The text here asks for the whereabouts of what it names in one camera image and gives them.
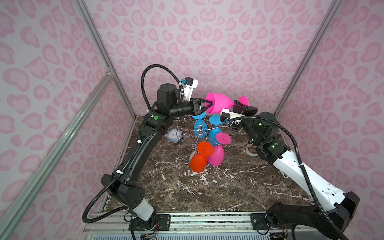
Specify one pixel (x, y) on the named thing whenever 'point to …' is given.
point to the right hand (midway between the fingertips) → (239, 96)
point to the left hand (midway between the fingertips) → (212, 101)
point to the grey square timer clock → (174, 135)
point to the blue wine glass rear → (200, 128)
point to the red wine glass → (198, 161)
